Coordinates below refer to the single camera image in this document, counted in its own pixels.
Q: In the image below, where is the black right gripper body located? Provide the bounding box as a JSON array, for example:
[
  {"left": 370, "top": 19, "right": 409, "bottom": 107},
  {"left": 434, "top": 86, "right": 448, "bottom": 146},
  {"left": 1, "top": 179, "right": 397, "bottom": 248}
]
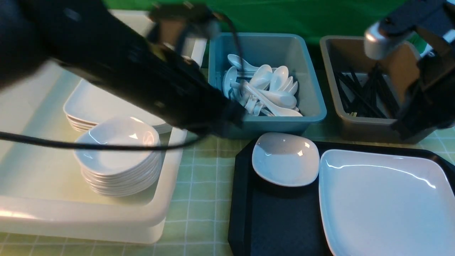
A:
[{"left": 391, "top": 54, "right": 455, "bottom": 140}]

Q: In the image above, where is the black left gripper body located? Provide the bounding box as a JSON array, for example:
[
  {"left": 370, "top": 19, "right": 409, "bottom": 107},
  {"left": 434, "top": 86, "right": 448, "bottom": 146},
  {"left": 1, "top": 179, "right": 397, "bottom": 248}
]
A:
[{"left": 142, "top": 53, "right": 246, "bottom": 137}]

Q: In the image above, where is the large white rice plate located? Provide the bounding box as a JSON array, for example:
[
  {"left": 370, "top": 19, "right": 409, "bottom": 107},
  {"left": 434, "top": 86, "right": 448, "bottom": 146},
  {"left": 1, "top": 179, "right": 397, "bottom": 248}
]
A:
[{"left": 319, "top": 150, "right": 455, "bottom": 256}]

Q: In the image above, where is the white small bowl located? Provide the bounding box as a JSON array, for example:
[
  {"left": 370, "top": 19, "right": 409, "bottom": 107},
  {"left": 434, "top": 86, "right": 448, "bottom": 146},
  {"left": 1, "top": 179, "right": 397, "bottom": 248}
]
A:
[{"left": 252, "top": 132, "right": 320, "bottom": 187}]

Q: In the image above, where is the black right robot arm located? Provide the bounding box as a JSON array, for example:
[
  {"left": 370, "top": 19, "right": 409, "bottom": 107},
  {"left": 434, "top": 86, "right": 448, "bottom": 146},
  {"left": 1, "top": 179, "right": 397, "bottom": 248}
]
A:
[{"left": 380, "top": 0, "right": 455, "bottom": 140}]

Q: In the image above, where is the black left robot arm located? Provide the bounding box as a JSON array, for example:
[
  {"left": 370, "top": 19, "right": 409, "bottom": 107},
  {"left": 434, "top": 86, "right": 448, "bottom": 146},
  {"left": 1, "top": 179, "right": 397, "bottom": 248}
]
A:
[{"left": 1, "top": 0, "right": 246, "bottom": 136}]

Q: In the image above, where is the pile of black chopsticks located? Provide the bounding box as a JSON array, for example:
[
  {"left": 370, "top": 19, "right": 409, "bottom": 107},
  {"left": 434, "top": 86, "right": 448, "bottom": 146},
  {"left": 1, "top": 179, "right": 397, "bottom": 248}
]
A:
[{"left": 334, "top": 63, "right": 400, "bottom": 119}]

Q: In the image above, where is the grey brown plastic bin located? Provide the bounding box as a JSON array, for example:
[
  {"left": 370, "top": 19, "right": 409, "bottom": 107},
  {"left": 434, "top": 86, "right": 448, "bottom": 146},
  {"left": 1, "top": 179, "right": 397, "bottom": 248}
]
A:
[{"left": 320, "top": 36, "right": 434, "bottom": 144}]

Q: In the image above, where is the stack of white square plates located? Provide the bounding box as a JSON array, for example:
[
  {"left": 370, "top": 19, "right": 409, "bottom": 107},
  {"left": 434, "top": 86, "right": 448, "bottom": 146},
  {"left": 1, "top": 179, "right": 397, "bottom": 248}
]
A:
[{"left": 63, "top": 80, "right": 172, "bottom": 133}]

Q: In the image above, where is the pile of white spoons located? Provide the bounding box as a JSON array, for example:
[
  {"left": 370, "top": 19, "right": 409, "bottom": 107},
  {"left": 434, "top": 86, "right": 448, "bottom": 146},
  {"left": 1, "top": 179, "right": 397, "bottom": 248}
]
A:
[{"left": 221, "top": 54, "right": 302, "bottom": 116}]

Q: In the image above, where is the stack of white small bowls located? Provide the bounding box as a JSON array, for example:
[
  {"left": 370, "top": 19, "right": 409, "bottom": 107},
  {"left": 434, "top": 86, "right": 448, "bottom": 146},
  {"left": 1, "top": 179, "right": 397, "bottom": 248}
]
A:
[{"left": 74, "top": 117, "right": 162, "bottom": 197}]

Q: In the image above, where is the teal plastic bin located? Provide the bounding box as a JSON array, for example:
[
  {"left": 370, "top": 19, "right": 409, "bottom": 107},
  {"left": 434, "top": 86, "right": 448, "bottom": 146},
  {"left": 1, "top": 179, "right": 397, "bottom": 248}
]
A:
[{"left": 223, "top": 33, "right": 327, "bottom": 139}]

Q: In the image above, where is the green backdrop cloth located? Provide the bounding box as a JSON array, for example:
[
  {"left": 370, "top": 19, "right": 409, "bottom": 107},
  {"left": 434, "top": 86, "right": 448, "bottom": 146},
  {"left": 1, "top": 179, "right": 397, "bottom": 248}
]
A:
[{"left": 103, "top": 0, "right": 427, "bottom": 68}]

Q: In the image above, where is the green checked tablecloth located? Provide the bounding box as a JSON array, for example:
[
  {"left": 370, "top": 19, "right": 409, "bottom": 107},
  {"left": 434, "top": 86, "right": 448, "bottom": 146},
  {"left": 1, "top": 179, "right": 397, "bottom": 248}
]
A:
[{"left": 0, "top": 69, "right": 455, "bottom": 256}]

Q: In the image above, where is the black serving tray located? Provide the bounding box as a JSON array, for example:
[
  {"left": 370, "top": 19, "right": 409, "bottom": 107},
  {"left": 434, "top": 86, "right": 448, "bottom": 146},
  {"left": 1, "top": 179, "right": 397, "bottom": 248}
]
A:
[{"left": 228, "top": 139, "right": 454, "bottom": 256}]

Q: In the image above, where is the large white plastic tub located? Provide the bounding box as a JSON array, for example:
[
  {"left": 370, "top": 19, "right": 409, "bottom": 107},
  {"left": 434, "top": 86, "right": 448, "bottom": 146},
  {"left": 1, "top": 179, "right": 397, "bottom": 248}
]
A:
[{"left": 1, "top": 63, "right": 183, "bottom": 244}]

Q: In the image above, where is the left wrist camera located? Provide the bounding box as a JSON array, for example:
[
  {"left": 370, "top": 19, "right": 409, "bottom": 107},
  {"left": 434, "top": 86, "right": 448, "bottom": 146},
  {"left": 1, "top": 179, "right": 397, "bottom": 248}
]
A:
[{"left": 146, "top": 1, "right": 221, "bottom": 54}]

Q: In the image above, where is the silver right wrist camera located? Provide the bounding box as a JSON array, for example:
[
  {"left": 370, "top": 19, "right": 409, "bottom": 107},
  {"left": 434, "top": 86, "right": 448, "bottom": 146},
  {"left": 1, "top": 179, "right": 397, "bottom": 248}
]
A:
[{"left": 364, "top": 18, "right": 416, "bottom": 60}]

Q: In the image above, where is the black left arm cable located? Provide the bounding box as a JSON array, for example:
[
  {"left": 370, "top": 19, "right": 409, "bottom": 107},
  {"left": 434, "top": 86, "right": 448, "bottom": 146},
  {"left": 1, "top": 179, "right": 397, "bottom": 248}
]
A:
[{"left": 0, "top": 11, "right": 246, "bottom": 151}]

